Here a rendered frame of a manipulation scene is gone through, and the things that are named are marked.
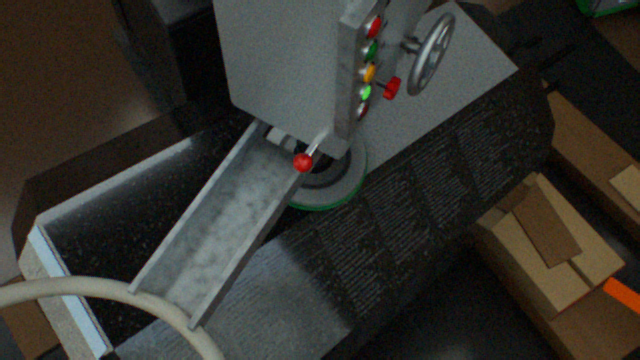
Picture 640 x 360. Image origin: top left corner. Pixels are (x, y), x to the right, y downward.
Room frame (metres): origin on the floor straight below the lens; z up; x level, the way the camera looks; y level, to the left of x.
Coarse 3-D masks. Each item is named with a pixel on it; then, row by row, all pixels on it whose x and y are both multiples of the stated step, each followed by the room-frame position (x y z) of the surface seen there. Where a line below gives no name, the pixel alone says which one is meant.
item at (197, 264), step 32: (256, 128) 0.65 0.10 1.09; (224, 160) 0.59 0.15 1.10; (256, 160) 0.61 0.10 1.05; (288, 160) 0.61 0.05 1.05; (224, 192) 0.55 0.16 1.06; (256, 192) 0.55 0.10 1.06; (288, 192) 0.54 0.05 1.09; (192, 224) 0.49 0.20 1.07; (224, 224) 0.49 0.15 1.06; (256, 224) 0.49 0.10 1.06; (160, 256) 0.42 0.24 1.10; (192, 256) 0.43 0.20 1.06; (224, 256) 0.44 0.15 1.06; (128, 288) 0.37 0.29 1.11; (160, 288) 0.38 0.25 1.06; (192, 288) 0.38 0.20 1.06; (224, 288) 0.37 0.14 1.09; (192, 320) 0.32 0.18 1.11
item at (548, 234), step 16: (528, 192) 0.94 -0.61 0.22; (528, 208) 0.89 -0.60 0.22; (544, 208) 0.89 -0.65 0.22; (528, 224) 0.84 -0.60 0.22; (544, 224) 0.84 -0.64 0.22; (560, 224) 0.84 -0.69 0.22; (544, 240) 0.79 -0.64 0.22; (560, 240) 0.79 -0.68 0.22; (544, 256) 0.75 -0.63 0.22; (560, 256) 0.75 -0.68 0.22
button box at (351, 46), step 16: (368, 0) 0.61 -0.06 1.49; (384, 0) 0.63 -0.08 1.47; (352, 16) 0.58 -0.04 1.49; (368, 16) 0.59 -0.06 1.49; (352, 32) 0.57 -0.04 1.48; (352, 48) 0.57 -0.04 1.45; (352, 64) 0.57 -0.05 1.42; (336, 80) 0.58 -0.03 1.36; (352, 80) 0.57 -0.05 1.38; (336, 96) 0.58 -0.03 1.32; (352, 96) 0.57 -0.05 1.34; (368, 96) 0.61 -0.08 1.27; (336, 112) 0.58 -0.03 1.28; (352, 112) 0.57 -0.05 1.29; (336, 128) 0.58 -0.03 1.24; (352, 128) 0.57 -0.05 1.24
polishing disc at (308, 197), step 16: (288, 144) 0.75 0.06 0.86; (352, 144) 0.75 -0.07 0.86; (336, 160) 0.71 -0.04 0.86; (352, 160) 0.71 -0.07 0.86; (320, 176) 0.68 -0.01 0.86; (336, 176) 0.68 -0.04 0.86; (352, 176) 0.68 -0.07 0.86; (304, 192) 0.64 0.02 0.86; (320, 192) 0.64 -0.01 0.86; (336, 192) 0.64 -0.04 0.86
